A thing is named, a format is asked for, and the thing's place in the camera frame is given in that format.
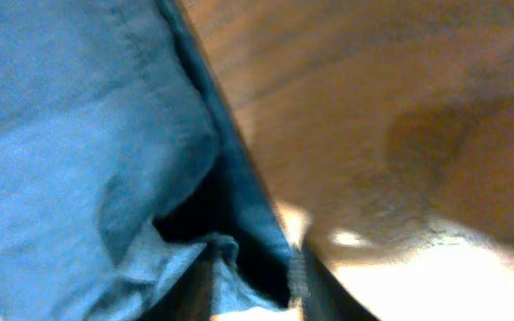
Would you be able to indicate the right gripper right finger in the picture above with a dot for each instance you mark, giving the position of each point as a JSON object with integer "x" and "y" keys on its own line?
{"x": 317, "y": 293}

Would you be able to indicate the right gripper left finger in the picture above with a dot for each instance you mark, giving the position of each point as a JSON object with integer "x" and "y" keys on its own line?
{"x": 190, "y": 297}

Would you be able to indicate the navy blue shorts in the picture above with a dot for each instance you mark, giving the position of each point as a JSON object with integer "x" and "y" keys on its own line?
{"x": 119, "y": 165}

